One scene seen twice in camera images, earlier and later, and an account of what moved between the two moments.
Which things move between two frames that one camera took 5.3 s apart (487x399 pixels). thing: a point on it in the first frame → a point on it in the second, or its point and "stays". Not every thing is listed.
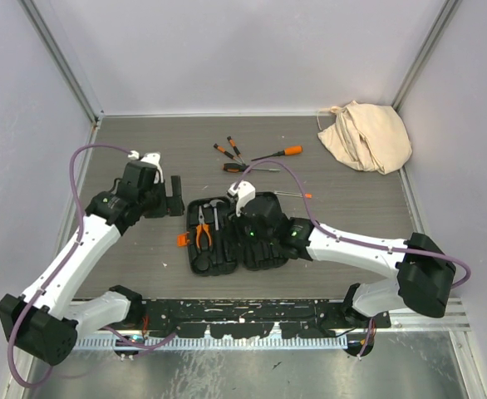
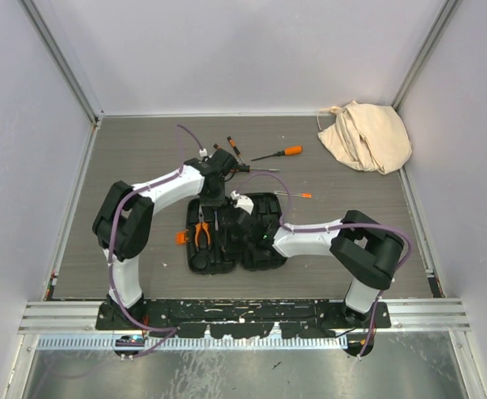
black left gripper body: x=154 y=201 → x=216 y=198
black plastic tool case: x=216 y=244 stays
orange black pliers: x=200 y=224 stays
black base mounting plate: x=257 y=317 stays
